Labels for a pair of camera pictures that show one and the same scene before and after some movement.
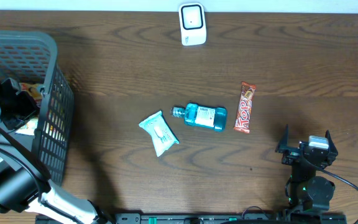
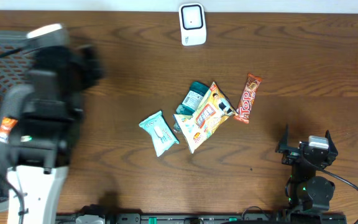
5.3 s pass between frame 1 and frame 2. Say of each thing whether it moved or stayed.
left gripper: moved
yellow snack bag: moved
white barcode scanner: stayed
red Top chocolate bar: moved
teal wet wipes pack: stayed
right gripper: stayed
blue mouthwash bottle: moved
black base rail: stayed
